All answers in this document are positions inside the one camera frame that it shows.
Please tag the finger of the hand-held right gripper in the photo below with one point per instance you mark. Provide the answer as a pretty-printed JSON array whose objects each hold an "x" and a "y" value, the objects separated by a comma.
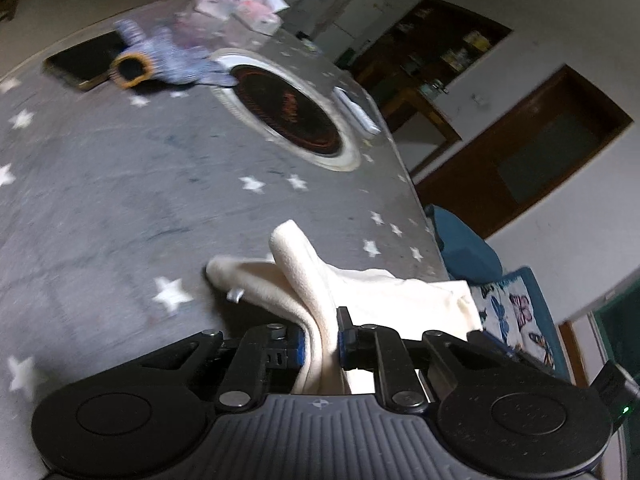
[{"x": 500, "y": 347}]

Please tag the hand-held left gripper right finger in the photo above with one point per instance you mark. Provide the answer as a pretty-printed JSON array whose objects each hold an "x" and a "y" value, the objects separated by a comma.
[{"x": 342, "y": 345}]

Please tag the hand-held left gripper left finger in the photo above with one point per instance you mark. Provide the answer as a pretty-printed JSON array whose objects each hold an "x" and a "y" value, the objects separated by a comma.
[{"x": 300, "y": 350}]

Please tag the cream garment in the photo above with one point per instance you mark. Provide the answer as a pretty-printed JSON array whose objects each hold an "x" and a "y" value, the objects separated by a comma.
[{"x": 310, "y": 280}]

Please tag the butterfly printed blanket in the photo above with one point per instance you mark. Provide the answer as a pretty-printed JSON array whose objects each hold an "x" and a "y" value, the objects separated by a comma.
[{"x": 525, "y": 315}]

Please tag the blue cushion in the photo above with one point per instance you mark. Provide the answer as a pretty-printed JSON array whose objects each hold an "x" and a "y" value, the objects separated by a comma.
[{"x": 465, "y": 250}]

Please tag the brown door with glass panel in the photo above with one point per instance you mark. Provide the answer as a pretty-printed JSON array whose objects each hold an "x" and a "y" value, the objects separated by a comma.
[{"x": 525, "y": 160}]

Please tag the white remote control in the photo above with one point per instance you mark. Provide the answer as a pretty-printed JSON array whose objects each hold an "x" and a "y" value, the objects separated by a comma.
[{"x": 355, "y": 110}]

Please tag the round black induction cooker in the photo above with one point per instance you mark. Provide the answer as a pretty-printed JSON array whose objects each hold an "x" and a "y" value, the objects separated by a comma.
[{"x": 285, "y": 110}]

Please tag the grey star-printed tablecloth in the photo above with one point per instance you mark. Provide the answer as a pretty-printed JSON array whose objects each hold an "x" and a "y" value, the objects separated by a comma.
[{"x": 125, "y": 185}]

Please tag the wooden desk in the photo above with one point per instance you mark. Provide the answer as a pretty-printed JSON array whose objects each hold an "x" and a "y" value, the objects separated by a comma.
[{"x": 425, "y": 115}]

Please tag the blue-grey knit glove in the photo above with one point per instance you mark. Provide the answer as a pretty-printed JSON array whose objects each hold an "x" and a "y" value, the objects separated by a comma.
[{"x": 170, "y": 55}]

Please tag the white refrigerator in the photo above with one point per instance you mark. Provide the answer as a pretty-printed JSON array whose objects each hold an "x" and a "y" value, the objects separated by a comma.
[{"x": 350, "y": 15}]

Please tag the pink and white tissue box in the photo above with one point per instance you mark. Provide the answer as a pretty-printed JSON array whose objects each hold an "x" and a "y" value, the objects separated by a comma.
[{"x": 260, "y": 12}]

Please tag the black smartphone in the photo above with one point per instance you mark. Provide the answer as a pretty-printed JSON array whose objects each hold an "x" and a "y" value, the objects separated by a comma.
[{"x": 80, "y": 60}]

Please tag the white wall socket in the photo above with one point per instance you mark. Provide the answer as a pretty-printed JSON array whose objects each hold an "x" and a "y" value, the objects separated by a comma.
[{"x": 482, "y": 100}]

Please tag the wooden wall shelf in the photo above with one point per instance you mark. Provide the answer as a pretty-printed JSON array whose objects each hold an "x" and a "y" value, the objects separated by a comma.
[{"x": 435, "y": 45}]

